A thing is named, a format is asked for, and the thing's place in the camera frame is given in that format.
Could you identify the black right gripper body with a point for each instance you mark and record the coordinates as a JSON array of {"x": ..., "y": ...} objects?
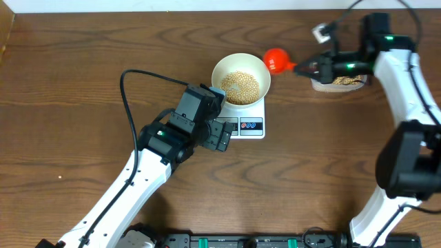
[{"x": 335, "y": 67}]

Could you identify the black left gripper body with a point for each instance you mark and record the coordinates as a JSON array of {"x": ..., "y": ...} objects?
[{"x": 218, "y": 137}]

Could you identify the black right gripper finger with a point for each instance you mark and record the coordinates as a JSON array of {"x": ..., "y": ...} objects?
[
  {"x": 310, "y": 64},
  {"x": 312, "y": 74}
]

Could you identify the red plastic measuring scoop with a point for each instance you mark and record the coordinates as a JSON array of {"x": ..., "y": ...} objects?
[{"x": 278, "y": 61}]

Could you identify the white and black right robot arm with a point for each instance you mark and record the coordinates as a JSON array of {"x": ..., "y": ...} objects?
[{"x": 408, "y": 167}]

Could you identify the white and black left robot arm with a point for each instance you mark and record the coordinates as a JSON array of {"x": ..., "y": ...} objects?
[{"x": 160, "y": 149}]

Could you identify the white digital kitchen scale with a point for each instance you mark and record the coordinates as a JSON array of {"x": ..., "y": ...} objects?
[{"x": 248, "y": 122}]

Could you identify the soybeans in bowl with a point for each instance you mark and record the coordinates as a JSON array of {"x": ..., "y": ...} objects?
[{"x": 241, "y": 88}]

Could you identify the cream ceramic bowl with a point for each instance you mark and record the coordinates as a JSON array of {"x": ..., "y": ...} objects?
[{"x": 245, "y": 63}]

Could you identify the pile of soybeans in container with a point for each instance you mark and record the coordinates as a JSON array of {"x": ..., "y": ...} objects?
[{"x": 348, "y": 80}]

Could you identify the clear plastic container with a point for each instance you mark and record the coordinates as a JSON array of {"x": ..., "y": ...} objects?
[{"x": 331, "y": 88}]

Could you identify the black mounting rail with clamps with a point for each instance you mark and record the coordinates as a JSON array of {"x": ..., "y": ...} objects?
[{"x": 141, "y": 235}]

